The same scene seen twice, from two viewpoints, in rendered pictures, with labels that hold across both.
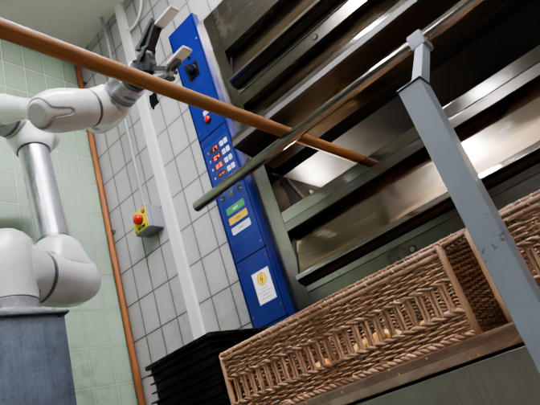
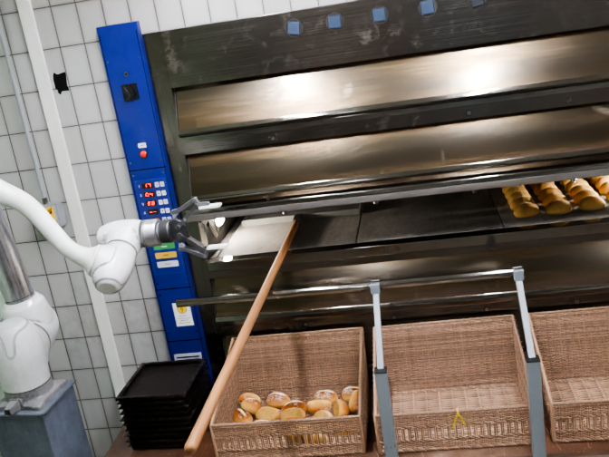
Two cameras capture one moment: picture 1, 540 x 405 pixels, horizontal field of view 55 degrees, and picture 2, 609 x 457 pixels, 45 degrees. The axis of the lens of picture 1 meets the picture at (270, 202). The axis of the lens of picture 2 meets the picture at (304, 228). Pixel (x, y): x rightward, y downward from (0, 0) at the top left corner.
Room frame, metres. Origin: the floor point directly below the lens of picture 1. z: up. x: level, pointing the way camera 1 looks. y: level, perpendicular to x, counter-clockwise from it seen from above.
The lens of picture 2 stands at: (-1.19, 0.77, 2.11)
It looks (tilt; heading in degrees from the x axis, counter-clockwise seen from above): 17 degrees down; 336
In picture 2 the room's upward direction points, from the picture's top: 9 degrees counter-clockwise
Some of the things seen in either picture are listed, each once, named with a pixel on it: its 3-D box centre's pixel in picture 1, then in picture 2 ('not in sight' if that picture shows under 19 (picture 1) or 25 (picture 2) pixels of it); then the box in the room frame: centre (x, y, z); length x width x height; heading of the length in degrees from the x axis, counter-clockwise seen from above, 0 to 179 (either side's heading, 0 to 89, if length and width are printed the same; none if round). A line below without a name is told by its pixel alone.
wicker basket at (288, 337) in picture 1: (375, 312); (293, 390); (1.18, -0.14, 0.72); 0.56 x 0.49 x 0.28; 56
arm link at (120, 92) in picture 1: (127, 86); (153, 232); (1.12, 0.27, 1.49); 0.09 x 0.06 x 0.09; 145
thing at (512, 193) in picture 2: not in sight; (561, 187); (1.12, -1.50, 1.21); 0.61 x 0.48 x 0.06; 146
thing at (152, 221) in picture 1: (147, 220); (48, 216); (1.89, 0.50, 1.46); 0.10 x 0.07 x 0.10; 56
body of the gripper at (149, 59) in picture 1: (142, 69); (174, 230); (1.08, 0.21, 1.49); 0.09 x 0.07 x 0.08; 55
